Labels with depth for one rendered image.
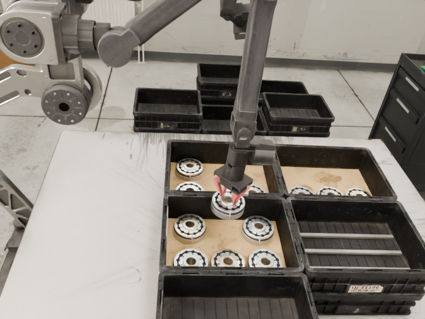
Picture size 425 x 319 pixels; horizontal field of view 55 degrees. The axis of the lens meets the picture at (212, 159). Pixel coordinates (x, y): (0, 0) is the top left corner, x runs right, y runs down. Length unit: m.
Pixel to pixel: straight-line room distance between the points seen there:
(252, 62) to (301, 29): 3.44
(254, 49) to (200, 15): 3.22
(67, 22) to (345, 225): 1.07
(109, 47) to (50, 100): 0.44
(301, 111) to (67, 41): 1.99
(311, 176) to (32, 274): 1.05
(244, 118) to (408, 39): 4.00
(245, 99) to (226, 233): 0.50
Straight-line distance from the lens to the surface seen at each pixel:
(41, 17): 1.00
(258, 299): 1.22
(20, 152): 3.15
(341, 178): 1.69
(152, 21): 0.98
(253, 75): 1.03
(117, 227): 1.53
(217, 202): 1.24
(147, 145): 1.90
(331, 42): 4.61
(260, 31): 1.01
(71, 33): 0.99
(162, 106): 2.61
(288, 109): 2.75
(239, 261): 1.24
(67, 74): 1.36
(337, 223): 1.49
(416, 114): 2.71
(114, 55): 0.98
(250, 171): 1.60
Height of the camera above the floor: 1.83
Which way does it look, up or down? 38 degrees down
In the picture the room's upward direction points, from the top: 6 degrees clockwise
